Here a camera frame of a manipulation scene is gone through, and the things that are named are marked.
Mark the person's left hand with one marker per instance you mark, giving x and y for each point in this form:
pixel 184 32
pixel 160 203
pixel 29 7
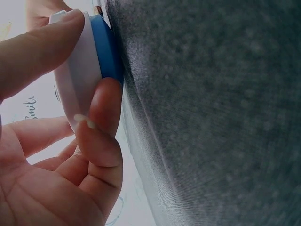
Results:
pixel 35 188

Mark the person's right hand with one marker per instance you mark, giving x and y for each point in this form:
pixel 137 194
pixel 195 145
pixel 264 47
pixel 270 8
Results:
pixel 40 10

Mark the person's right fingers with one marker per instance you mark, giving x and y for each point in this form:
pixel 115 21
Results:
pixel 41 11

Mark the white and blue round device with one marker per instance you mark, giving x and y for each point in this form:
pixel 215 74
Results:
pixel 81 70

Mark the grey knit cloth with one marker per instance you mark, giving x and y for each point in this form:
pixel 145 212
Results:
pixel 211 113

